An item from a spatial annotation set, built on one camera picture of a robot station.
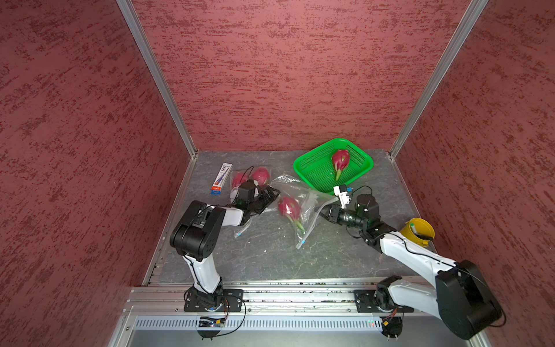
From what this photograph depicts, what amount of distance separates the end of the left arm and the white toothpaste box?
227mm

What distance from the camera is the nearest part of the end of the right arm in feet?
2.13

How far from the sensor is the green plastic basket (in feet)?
3.63

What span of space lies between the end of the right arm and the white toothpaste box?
544 mm

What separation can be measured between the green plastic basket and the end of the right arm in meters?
0.36

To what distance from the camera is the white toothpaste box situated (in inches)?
41.5

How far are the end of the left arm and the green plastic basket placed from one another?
0.26 metres

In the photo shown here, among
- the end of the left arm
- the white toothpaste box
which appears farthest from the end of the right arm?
the white toothpaste box
